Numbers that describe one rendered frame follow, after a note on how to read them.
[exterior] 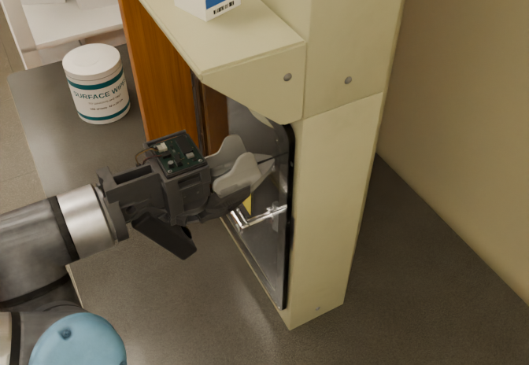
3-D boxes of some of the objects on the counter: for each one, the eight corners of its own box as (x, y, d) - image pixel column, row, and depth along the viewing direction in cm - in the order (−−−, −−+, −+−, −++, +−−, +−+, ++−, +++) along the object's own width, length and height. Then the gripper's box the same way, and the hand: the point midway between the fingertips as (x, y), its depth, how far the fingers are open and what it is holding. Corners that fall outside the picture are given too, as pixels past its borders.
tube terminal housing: (314, 166, 121) (354, -276, 67) (405, 274, 101) (570, -234, 47) (212, 205, 113) (163, -262, 59) (290, 332, 93) (326, -204, 38)
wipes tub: (121, 87, 142) (110, 37, 132) (138, 115, 134) (127, 64, 123) (72, 101, 138) (56, 51, 127) (85, 131, 130) (69, 80, 119)
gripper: (109, 210, 54) (293, 142, 61) (86, 155, 60) (256, 99, 67) (125, 260, 60) (290, 193, 67) (101, 206, 66) (257, 150, 73)
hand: (264, 166), depth 69 cm, fingers closed
